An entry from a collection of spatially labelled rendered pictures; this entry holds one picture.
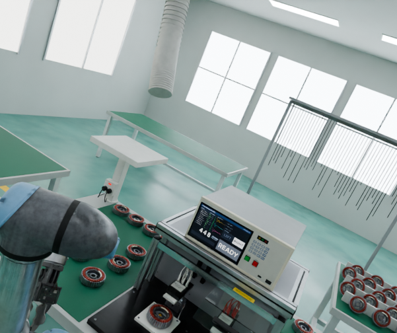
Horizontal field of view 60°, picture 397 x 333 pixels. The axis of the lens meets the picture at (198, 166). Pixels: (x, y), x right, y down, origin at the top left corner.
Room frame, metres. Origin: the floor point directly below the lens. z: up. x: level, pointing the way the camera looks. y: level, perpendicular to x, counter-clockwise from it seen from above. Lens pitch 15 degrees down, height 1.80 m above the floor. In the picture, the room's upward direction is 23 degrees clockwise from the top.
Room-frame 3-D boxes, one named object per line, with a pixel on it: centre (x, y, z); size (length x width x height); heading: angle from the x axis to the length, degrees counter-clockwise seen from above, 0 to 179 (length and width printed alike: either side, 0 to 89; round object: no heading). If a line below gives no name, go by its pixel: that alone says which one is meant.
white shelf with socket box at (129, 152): (2.07, 0.43, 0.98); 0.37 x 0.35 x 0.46; 69
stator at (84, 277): (1.36, 0.25, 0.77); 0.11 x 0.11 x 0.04
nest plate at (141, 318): (1.25, -0.10, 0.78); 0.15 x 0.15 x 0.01; 69
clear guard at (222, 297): (1.16, -0.36, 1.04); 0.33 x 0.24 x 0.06; 159
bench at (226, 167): (5.03, 0.43, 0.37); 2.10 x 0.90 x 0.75; 69
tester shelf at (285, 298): (1.51, -0.32, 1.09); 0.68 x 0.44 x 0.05; 69
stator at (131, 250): (1.69, 0.13, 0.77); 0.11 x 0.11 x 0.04
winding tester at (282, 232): (1.50, -0.34, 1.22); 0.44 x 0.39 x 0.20; 69
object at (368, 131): (4.50, -1.67, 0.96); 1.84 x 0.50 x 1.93; 69
